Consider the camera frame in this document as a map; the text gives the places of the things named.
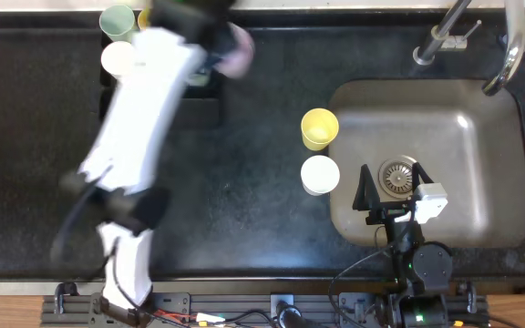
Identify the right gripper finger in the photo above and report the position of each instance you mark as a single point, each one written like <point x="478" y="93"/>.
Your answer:
<point x="419" y="175"/>
<point x="365" y="193"/>

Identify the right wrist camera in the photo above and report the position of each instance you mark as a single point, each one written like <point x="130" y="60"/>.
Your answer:
<point x="430" y="202"/>

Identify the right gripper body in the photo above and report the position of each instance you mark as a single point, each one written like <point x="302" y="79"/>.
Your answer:
<point x="383" y="213"/>

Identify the white cup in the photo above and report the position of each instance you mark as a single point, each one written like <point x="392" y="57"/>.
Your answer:
<point x="117" y="59"/>
<point x="319" y="174"/>

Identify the steel sink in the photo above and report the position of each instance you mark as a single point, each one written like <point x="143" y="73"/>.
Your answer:
<point x="472" y="159"/>

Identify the pink cup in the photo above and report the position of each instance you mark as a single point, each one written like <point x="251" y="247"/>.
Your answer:
<point x="239" y="50"/>

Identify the yellow cup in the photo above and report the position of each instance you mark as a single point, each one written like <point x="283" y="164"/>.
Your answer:
<point x="319" y="127"/>
<point x="143" y="19"/>

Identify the steel tap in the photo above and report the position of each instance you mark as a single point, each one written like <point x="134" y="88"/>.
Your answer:
<point x="513" y="50"/>

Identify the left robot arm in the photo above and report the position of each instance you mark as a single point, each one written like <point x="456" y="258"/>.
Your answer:
<point x="144" y="109"/>

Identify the black tray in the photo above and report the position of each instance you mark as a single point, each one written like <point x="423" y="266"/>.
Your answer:
<point x="198" y="111"/>

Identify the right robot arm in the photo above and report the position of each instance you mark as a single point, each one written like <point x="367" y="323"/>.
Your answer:
<point x="431" y="266"/>

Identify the mounting rail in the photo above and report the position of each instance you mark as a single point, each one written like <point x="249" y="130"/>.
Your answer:
<point x="244" y="307"/>

